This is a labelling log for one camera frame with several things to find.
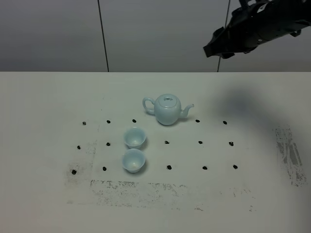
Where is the near light blue teacup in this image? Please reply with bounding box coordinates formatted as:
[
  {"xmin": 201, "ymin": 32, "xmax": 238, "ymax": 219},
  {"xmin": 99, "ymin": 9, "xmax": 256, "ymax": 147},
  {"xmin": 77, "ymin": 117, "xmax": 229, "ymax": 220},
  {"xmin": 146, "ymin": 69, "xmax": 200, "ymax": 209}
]
[{"xmin": 121, "ymin": 149, "xmax": 146, "ymax": 173}]

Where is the light blue porcelain teapot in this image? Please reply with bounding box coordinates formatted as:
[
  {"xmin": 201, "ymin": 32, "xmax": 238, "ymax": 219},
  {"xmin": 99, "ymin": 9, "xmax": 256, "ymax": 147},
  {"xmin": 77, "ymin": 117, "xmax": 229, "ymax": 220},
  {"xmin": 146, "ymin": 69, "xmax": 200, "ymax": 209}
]
[{"xmin": 142, "ymin": 94, "xmax": 194, "ymax": 126}]

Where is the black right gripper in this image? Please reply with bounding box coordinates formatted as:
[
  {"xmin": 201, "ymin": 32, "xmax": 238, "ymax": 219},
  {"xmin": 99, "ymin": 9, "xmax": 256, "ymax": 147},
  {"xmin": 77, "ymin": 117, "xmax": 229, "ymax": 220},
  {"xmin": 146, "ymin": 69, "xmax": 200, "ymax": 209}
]
[{"xmin": 203, "ymin": 0, "xmax": 311, "ymax": 59}]

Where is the far light blue teacup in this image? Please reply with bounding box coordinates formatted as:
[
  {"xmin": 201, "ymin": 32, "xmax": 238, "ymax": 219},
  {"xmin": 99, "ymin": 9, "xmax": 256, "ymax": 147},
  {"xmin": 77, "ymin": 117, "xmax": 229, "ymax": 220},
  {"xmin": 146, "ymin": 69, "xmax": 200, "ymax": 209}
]
[{"xmin": 123, "ymin": 127, "xmax": 147, "ymax": 149}]

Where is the light blue teacup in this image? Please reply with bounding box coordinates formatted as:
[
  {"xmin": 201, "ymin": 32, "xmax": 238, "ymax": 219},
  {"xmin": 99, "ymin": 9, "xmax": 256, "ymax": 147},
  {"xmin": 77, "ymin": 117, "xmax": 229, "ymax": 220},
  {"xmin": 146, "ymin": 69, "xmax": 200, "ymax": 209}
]
[
  {"xmin": 123, "ymin": 127, "xmax": 147, "ymax": 149},
  {"xmin": 121, "ymin": 149, "xmax": 146, "ymax": 173}
]

